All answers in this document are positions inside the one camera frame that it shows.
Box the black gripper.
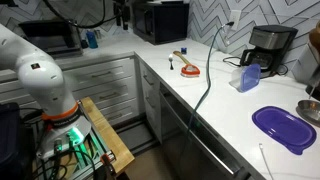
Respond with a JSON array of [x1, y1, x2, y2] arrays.
[[112, 0, 132, 31]]

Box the metal spoon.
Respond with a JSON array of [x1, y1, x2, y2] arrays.
[[168, 53, 175, 71]]

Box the blue bottle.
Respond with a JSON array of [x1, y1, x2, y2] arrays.
[[85, 29, 99, 50]]

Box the black microwave oven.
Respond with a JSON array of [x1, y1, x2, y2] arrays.
[[132, 1, 190, 46]]

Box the wide white drawer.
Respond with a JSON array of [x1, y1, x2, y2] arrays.
[[71, 79, 139, 111], [96, 98, 141, 126], [63, 58, 136, 92]]

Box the narrow white drawer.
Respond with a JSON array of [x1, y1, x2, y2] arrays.
[[139, 61, 162, 101], [143, 88, 163, 123], [146, 109, 163, 144]]

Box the black countertop appliance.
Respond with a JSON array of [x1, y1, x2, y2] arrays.
[[18, 19, 84, 58]]

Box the wooden table top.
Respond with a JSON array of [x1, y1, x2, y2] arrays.
[[79, 96, 136, 176]]

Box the clear plastic container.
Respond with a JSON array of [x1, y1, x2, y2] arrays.
[[229, 66, 251, 91]]

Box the red black clamp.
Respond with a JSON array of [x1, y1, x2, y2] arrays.
[[99, 153, 118, 178]]

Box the dark dishwasher front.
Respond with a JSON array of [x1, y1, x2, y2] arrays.
[[159, 82, 254, 180]]

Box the black steel coffee maker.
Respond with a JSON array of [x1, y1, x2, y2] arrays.
[[239, 24, 299, 79]]

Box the black storage bin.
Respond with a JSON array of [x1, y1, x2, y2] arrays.
[[0, 101, 34, 180]]

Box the grey utensil holder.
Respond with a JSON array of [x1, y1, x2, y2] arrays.
[[291, 43, 320, 86]]

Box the large purple lid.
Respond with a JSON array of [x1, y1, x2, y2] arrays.
[[251, 105, 318, 156]]

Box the brown wooden utensil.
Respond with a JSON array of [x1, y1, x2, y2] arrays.
[[308, 19, 320, 58]]

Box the metal bowl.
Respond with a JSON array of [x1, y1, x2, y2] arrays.
[[296, 99, 320, 127]]

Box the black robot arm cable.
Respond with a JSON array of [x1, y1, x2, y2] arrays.
[[43, 0, 116, 29]]

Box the green power cable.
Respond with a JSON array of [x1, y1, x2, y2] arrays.
[[184, 20, 235, 141]]

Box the black coffee maker cord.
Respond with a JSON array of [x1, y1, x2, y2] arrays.
[[222, 55, 289, 77]]

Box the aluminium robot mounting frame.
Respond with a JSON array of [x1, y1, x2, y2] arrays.
[[31, 126, 116, 180]]

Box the thin white cable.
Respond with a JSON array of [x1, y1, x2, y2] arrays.
[[258, 143, 276, 180]]

